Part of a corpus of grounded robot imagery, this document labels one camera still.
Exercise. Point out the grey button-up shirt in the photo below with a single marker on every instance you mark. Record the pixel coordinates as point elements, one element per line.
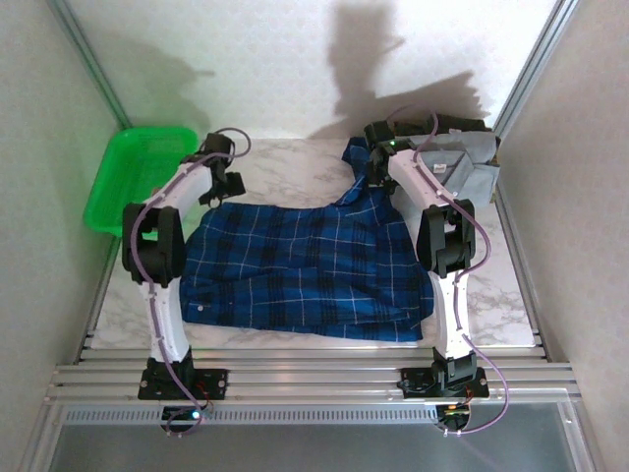
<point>476,177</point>

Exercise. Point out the blue plaid shirt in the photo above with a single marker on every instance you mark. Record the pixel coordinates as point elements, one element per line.
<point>304,275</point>

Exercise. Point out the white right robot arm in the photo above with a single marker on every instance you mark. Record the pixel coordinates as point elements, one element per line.
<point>449,314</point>

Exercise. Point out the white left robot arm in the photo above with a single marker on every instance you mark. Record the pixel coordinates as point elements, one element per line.
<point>164,324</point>

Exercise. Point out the dark olive folded shirt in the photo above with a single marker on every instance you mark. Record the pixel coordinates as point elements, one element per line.
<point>467,123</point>

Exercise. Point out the green plastic basket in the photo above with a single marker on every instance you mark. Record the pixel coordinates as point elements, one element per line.
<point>113,196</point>

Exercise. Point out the aluminium frame post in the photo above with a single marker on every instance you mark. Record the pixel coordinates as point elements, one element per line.
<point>535,59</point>
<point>88,59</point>

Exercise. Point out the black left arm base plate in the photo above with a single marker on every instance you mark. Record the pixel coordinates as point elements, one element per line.
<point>216,381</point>

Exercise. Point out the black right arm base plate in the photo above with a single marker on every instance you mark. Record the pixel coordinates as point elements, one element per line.
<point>417,386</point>

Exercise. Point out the aluminium rail base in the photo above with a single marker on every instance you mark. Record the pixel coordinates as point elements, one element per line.
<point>295,378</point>

